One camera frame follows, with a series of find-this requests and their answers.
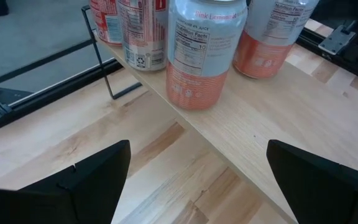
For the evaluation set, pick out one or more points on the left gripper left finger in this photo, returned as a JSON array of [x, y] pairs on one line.
[[57, 202]]

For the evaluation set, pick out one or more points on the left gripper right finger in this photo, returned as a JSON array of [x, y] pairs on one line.
[[328, 199]]

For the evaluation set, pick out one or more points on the red Fanta strawberry can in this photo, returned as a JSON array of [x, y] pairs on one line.
[[104, 21]]

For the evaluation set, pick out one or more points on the silver Diet Coke can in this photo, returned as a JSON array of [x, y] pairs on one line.
[[143, 34]]

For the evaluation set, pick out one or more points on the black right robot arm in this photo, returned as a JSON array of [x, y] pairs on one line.
[[346, 12]]

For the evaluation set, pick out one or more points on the silver metal mounting plate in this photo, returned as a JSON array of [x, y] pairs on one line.
[[337, 40]]

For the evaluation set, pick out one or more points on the wooden shelf black frame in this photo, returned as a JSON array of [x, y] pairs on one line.
[[259, 124]]

